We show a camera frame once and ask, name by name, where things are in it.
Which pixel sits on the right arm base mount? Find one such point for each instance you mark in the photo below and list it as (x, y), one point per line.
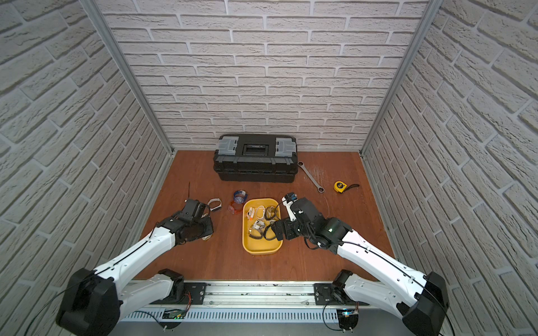
(328, 294)

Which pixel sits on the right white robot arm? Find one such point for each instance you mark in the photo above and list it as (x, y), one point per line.
(419, 300)

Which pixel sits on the pink orange watch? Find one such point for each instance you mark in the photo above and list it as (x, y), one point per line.
(251, 213)

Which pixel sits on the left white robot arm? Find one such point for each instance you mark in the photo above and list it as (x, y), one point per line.
(96, 300)

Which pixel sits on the white band watch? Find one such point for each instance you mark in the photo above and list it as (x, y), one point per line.
(215, 204)

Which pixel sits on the yellow tape measure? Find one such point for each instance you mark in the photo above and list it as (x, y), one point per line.
(340, 187)

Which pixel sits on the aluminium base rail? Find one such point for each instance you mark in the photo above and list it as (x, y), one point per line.
(252, 302)

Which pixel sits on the red transparent watch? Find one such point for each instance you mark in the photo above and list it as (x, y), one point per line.
(235, 208)

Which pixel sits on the yellow rectangular tray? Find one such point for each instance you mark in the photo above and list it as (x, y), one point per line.
(259, 247)

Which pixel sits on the blue transparent watch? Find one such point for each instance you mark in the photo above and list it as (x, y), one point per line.
(240, 197)

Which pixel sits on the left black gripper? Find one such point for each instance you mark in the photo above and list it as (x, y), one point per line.
(199, 209)

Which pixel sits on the black plastic toolbox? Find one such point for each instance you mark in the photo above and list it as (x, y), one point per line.
(270, 158)

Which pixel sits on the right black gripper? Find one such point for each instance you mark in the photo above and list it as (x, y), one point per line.
(286, 224)

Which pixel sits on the silver combination wrench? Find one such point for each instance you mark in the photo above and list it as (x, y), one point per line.
(319, 188)

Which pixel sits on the clear white watch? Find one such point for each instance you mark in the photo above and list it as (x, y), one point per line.
(258, 226)

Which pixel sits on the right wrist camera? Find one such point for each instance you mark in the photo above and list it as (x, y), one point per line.
(288, 200)

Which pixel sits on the dark brown strap watch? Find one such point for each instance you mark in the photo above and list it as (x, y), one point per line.
(256, 234)

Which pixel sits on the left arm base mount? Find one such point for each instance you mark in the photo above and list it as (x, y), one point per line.
(184, 293)

